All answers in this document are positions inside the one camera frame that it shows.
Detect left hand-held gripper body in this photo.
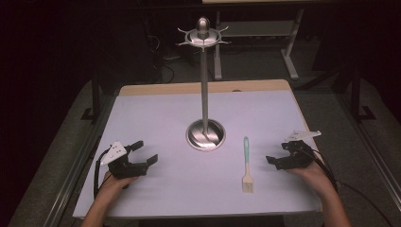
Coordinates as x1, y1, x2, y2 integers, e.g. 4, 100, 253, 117
100, 141, 149, 181

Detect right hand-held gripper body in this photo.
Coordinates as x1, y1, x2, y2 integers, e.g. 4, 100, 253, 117
273, 130, 323, 171

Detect person's left hand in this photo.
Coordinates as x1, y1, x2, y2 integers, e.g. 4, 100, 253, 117
101, 170, 140, 199

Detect person's right hand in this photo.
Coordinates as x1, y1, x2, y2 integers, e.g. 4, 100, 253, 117
287, 150, 336, 194

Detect white table mat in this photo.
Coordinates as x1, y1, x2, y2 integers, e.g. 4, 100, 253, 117
72, 89, 323, 219

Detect black metal stand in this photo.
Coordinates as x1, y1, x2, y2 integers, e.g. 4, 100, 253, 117
350, 61, 376, 123
80, 70, 102, 122

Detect metal utensil hanging stand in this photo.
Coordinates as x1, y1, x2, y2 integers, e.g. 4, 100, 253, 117
175, 16, 230, 152

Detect teal handled pastry brush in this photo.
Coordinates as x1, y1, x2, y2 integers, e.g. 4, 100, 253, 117
241, 135, 255, 194

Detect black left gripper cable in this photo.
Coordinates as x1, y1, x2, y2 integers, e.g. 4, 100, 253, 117
93, 148, 112, 201

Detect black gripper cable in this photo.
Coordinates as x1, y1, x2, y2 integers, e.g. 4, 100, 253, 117
297, 146, 395, 227
93, 148, 112, 201

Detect aluminium frame rail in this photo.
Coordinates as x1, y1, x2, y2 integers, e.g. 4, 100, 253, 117
335, 94, 401, 206
42, 94, 116, 227

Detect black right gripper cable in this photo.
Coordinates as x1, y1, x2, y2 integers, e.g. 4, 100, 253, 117
297, 146, 395, 227

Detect black floor cables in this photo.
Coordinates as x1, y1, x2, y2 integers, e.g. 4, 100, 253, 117
148, 33, 183, 84

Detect white metal desk frame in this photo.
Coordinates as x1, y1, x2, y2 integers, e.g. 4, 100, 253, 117
213, 9, 305, 81

